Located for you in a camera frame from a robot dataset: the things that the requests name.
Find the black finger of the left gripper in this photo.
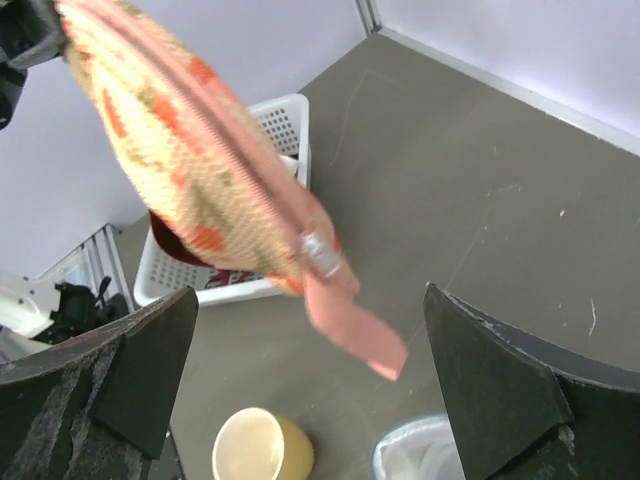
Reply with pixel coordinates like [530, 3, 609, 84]
[1, 0, 67, 68]

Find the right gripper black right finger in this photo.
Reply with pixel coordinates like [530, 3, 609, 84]
[423, 284, 639, 479]

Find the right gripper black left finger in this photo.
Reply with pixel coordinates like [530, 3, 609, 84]
[1, 288, 199, 479]

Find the peach floral laundry bag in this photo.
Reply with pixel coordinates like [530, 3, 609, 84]
[54, 1, 408, 380]

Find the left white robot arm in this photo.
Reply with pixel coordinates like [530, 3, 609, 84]
[1, 1, 133, 351]

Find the white mesh laundry bag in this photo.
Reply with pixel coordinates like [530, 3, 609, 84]
[371, 414, 465, 480]

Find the dark red bra in basket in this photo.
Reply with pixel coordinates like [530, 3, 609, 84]
[149, 210, 209, 267]

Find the white plastic basket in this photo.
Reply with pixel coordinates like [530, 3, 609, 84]
[133, 94, 311, 307]

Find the yellow mug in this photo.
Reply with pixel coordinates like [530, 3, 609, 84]
[211, 407, 315, 480]

